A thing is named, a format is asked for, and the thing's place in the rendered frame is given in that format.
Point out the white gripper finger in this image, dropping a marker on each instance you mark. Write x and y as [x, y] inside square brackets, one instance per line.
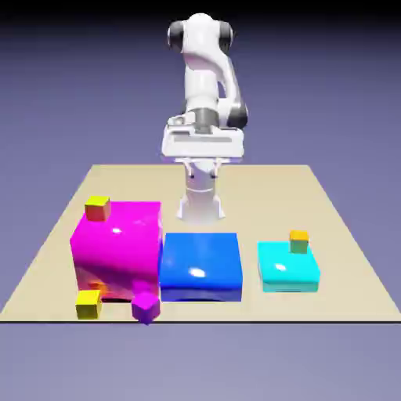
[215, 170]
[190, 170]

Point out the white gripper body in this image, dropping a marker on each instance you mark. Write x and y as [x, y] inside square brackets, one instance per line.
[203, 147]

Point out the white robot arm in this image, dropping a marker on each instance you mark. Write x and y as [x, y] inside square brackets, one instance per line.
[200, 81]

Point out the small yellow cube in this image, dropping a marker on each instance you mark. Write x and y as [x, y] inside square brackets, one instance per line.
[88, 304]
[97, 209]

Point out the small orange cube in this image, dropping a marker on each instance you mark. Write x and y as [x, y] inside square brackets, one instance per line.
[299, 242]

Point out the small purple cube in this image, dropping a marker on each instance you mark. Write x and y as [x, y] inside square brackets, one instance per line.
[146, 308]

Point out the large blue box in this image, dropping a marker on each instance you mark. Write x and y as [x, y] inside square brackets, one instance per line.
[200, 260]

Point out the large magenta box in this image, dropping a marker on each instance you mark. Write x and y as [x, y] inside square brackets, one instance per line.
[125, 247]

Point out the large cyan box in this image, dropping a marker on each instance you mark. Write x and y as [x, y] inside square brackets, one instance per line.
[282, 269]

